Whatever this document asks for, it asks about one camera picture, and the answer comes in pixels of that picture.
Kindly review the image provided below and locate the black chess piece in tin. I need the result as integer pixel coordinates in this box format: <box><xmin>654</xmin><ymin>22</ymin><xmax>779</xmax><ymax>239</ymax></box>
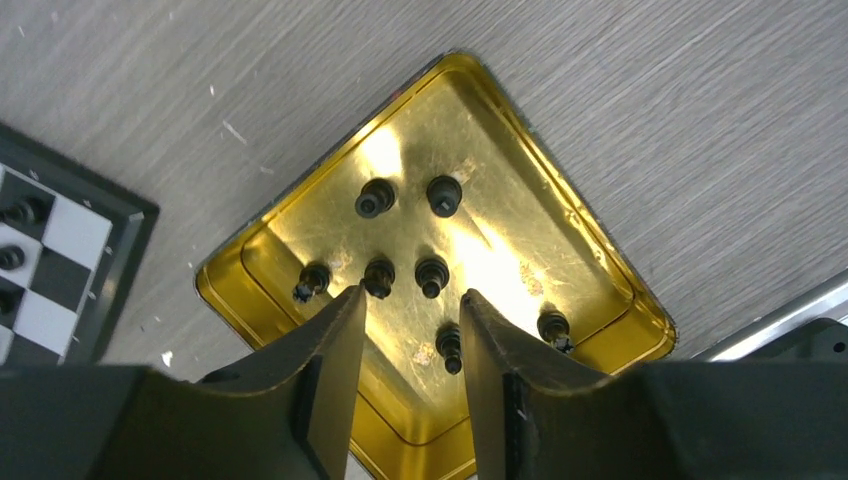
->
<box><xmin>537</xmin><ymin>310</ymin><xmax>575</xmax><ymax>355</ymax></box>
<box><xmin>362</xmin><ymin>258</ymin><xmax>395</xmax><ymax>300</ymax></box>
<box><xmin>435</xmin><ymin>324</ymin><xmax>462</xmax><ymax>375</ymax></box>
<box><xmin>426</xmin><ymin>175</ymin><xmax>463</xmax><ymax>218</ymax></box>
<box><xmin>414</xmin><ymin>257</ymin><xmax>450</xmax><ymax>299</ymax></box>
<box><xmin>354</xmin><ymin>178</ymin><xmax>396</xmax><ymax>219</ymax></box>
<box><xmin>292</xmin><ymin>263</ymin><xmax>331</xmax><ymax>303</ymax></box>

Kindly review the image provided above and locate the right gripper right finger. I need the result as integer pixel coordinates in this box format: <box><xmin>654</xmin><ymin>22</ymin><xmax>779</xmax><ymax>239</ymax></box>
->
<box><xmin>460</xmin><ymin>290</ymin><xmax>847</xmax><ymax>479</ymax></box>

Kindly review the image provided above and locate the black white chess board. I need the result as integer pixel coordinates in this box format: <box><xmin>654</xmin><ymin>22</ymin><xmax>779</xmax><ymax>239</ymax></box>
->
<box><xmin>1</xmin><ymin>125</ymin><xmax>160</xmax><ymax>367</ymax></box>

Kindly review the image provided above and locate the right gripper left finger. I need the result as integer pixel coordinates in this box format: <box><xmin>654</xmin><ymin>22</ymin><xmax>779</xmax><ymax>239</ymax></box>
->
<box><xmin>1</xmin><ymin>286</ymin><xmax>367</xmax><ymax>479</ymax></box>

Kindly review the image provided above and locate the gold tin with black pieces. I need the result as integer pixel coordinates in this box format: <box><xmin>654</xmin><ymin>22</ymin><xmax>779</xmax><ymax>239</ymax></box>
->
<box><xmin>195</xmin><ymin>51</ymin><xmax>677</xmax><ymax>479</ymax></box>

